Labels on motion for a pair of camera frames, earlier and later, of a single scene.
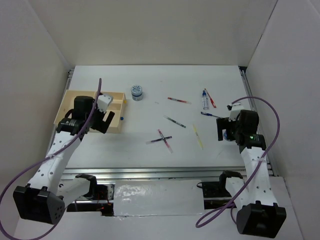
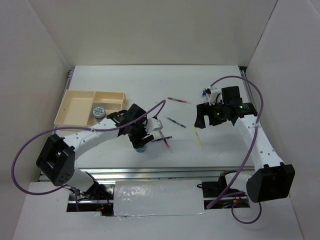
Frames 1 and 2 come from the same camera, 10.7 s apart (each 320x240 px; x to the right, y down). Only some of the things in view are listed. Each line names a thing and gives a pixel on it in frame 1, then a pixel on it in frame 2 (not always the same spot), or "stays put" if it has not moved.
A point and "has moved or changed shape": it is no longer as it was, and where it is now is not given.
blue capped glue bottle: x=205 y=100 stays put
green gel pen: x=166 y=117 stays put
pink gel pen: x=165 y=141 stays put
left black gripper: x=104 y=125 → x=137 y=142
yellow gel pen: x=198 y=137 stays put
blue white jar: x=224 y=133 → x=142 y=149
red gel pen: x=180 y=100 stays put
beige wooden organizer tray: x=117 y=106 stays put
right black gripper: x=222 y=123 → x=204 y=109
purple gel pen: x=150 y=141 stays put
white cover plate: x=158 y=197 stays put
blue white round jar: x=136 y=91 has moved or changed shape
